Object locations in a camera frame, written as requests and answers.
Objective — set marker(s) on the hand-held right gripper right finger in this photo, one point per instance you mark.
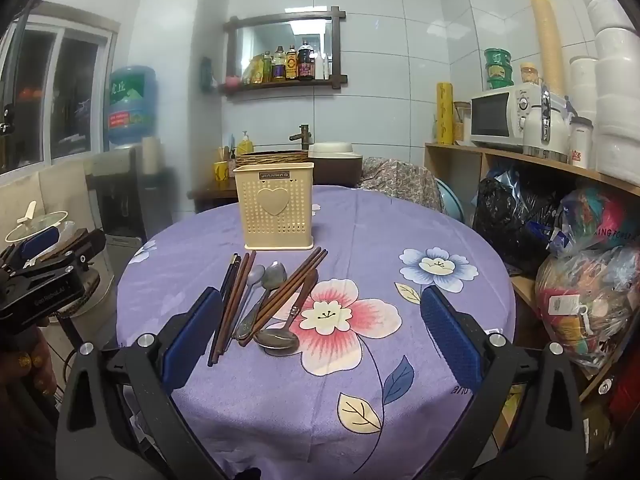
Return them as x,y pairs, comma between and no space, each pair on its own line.
450,332

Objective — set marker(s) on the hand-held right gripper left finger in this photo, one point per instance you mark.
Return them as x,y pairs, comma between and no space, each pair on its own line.
192,332

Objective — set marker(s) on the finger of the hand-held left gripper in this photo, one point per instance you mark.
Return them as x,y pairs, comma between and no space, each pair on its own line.
37,245
85,247

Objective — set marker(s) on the black chopstick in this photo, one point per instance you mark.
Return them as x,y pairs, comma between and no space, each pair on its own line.
227,310
222,310

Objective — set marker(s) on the small silver spoon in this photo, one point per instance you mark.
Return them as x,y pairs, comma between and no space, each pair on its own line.
254,277

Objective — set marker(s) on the beige perforated cutlery basket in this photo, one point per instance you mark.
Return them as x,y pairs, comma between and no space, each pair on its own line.
274,210

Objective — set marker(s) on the person's left hand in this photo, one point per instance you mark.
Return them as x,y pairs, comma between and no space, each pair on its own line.
30,365

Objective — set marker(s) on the glass pot lid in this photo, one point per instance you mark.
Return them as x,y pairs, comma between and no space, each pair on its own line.
35,222

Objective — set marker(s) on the water dispenser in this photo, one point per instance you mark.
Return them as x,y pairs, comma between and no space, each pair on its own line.
127,195

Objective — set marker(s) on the purple floral tablecloth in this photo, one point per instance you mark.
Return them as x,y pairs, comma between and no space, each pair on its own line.
400,240

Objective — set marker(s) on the black plastic bag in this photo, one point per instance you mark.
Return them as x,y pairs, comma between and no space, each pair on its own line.
510,220

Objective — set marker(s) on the light blue basin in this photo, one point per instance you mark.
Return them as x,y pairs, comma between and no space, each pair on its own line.
450,200

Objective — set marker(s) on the clear bag of packets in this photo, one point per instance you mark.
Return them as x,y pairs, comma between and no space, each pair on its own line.
585,305

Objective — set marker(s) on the blue water jug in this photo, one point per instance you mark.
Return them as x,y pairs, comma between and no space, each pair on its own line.
131,105

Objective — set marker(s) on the yellow cup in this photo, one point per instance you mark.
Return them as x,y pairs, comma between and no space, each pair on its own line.
220,171

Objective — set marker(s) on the window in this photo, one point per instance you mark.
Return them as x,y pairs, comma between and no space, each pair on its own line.
60,90

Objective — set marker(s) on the floral cloth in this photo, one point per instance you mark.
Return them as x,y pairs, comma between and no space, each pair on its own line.
400,182

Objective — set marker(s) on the wooden shelf cabinet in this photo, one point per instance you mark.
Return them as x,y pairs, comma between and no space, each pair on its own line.
500,155

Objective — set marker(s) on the colourful plastic bag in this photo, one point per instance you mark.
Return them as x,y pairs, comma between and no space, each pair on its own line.
600,220

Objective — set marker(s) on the yellow soap bottle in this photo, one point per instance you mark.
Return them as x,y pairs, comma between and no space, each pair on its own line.
244,144

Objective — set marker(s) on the woven basket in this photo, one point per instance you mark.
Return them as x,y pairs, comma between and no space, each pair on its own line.
270,156

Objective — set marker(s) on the brown basin with white rim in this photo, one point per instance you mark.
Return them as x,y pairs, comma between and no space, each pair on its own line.
336,162

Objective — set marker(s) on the glass jar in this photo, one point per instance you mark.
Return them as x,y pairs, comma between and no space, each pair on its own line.
462,120

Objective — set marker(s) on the yellow roll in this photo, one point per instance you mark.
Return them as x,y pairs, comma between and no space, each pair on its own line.
444,112

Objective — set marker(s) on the pink dish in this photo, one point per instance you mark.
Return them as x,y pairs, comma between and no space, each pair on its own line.
232,80

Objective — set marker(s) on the white microwave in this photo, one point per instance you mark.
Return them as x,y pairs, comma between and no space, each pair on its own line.
502,115

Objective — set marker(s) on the bronze faucet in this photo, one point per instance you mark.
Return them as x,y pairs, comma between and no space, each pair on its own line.
300,135

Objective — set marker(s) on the white kettle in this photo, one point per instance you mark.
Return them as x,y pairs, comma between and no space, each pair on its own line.
545,127

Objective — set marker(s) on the white jar with red label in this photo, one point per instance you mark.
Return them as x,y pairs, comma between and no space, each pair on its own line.
581,144

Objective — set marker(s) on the yellow packet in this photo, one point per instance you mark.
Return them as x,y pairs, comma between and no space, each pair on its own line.
255,69

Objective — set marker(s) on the stack of green noodle cups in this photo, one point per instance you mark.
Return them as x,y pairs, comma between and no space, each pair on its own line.
498,67

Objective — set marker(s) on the dark sauce bottle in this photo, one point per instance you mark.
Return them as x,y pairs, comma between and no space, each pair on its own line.
306,60

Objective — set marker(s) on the stack of yellow paper cups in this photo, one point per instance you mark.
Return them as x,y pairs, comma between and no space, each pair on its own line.
546,40

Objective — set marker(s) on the green wall holder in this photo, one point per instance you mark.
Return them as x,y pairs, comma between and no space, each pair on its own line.
206,74

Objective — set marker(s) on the wooden wall shelf with mirror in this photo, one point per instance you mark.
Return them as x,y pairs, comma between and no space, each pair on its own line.
285,47

